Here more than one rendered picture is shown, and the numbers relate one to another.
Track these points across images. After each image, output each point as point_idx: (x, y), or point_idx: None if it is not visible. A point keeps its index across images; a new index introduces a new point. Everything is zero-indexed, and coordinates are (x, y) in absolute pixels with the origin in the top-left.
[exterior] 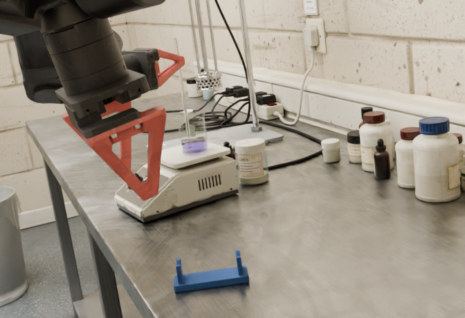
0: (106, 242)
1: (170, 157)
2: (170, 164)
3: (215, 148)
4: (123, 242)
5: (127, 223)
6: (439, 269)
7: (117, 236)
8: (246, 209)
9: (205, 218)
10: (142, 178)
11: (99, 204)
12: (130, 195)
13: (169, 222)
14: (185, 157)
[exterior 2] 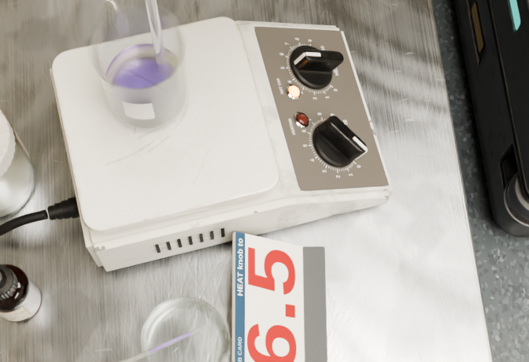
0: None
1: (228, 86)
2: (242, 36)
3: (88, 86)
4: None
5: (371, 73)
6: None
7: (401, 6)
8: None
9: None
10: (314, 131)
11: (429, 263)
12: (354, 113)
13: (279, 19)
14: (190, 64)
